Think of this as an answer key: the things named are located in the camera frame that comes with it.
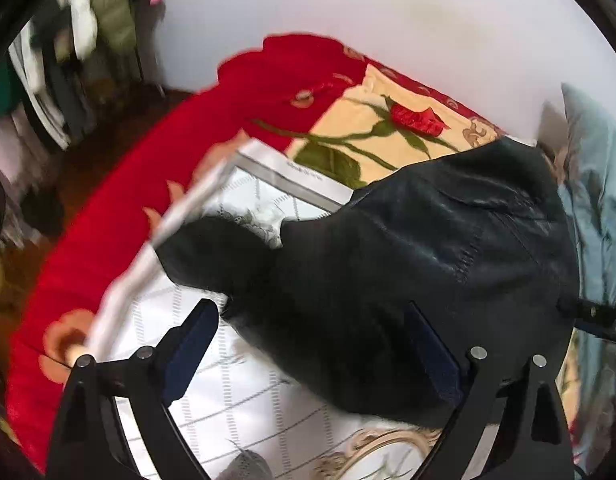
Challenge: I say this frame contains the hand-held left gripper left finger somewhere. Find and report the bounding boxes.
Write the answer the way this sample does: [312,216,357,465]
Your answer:
[45,298,221,480]

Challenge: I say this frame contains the black leather jacket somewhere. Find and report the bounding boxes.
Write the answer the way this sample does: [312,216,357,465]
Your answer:
[155,137,581,428]

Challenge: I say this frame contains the rack of hanging clothes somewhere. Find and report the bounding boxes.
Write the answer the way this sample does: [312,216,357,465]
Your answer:
[0,0,166,196]

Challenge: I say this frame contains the light blue pillow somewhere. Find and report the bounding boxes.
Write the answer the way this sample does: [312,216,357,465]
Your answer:
[540,82,616,476]

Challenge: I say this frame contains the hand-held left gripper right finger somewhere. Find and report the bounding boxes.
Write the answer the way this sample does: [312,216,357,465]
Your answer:
[403,301,574,480]

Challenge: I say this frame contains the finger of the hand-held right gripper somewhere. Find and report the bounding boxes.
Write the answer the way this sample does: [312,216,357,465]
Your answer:
[558,296,616,346]

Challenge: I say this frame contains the red floral blanket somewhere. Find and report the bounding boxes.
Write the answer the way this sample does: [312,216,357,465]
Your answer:
[5,32,539,476]

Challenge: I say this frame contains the white diamond pattern mat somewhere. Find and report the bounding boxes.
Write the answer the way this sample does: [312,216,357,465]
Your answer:
[82,137,449,480]

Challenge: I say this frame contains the dark shoes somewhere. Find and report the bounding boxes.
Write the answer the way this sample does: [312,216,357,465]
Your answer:
[20,187,66,238]

